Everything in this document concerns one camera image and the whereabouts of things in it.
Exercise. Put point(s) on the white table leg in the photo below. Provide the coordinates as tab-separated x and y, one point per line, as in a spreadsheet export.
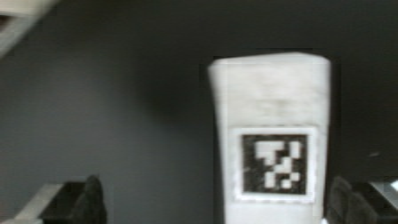
272	103

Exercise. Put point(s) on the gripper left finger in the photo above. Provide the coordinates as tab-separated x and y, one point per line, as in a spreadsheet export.
68	203

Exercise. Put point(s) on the white square tabletop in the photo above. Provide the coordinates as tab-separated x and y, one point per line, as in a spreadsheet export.
22	13

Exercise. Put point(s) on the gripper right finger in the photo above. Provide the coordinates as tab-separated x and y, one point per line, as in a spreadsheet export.
363	202

